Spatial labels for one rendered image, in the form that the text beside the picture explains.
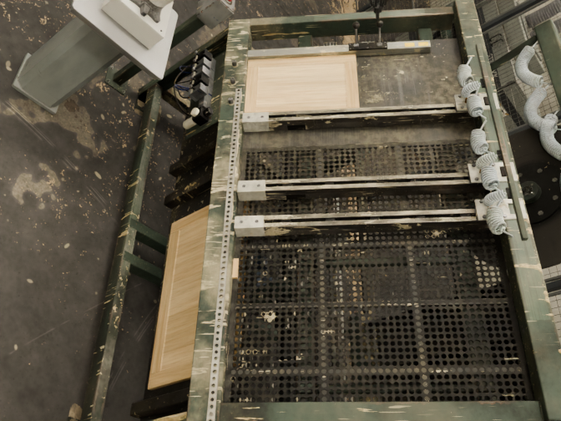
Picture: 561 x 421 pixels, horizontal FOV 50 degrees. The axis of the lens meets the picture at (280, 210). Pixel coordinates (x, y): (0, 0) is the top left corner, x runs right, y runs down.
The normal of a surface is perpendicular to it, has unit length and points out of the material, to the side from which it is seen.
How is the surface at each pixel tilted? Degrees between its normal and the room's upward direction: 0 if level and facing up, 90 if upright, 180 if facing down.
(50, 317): 0
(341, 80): 56
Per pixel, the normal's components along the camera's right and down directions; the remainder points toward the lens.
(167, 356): -0.63, -0.45
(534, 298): -0.09, -0.57
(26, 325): 0.77, -0.35
